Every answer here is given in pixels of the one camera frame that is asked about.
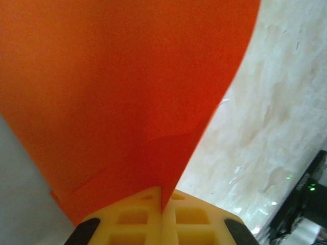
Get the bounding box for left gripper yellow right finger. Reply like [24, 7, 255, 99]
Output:
[161, 188, 259, 245]

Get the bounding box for orange paper sheet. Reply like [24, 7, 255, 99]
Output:
[0, 0, 261, 228]

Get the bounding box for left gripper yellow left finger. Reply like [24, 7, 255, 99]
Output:
[63, 186, 164, 245]

